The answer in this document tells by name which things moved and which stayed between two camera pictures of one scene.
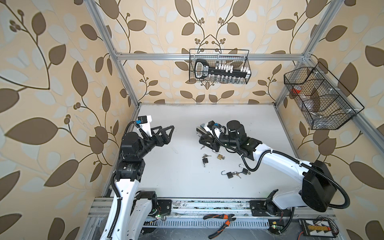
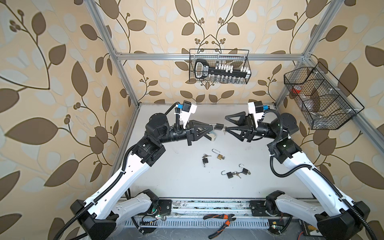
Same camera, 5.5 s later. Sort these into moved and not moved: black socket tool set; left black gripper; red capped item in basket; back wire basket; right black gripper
Moved: left black gripper; right black gripper
Not moved: back wire basket; red capped item in basket; black socket tool set
